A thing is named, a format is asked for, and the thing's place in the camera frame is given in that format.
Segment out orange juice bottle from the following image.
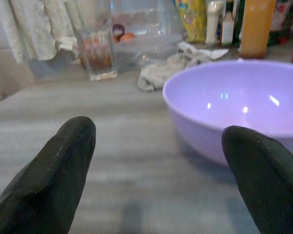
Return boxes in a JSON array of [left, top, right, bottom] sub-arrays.
[[239, 0, 276, 59]]

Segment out crumpled grey white cloth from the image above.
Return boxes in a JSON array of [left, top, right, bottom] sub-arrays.
[[137, 41, 229, 92]]

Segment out lilac plastic bowl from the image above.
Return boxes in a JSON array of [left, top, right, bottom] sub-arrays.
[[162, 59, 293, 167]]

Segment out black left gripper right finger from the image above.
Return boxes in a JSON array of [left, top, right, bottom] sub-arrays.
[[221, 125, 293, 234]]

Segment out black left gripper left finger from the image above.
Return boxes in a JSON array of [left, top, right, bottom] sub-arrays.
[[0, 116, 97, 234]]

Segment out yellow printed packet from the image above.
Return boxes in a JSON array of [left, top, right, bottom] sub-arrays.
[[175, 0, 208, 44]]

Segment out white pepper grinder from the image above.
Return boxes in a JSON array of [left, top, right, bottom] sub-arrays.
[[205, 0, 222, 45]]

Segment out clear drinking glass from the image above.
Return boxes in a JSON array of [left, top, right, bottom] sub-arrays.
[[64, 0, 118, 81]]

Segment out clear plastic food container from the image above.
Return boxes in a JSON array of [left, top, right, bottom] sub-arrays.
[[107, 0, 184, 66]]

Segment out white lace curtain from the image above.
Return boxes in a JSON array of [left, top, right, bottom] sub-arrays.
[[0, 0, 82, 63]]

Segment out small white-labelled dark bottle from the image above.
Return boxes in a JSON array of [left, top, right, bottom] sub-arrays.
[[221, 0, 235, 47]]

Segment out red-labelled dark green bottle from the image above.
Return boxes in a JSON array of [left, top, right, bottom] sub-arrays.
[[268, 0, 293, 46]]

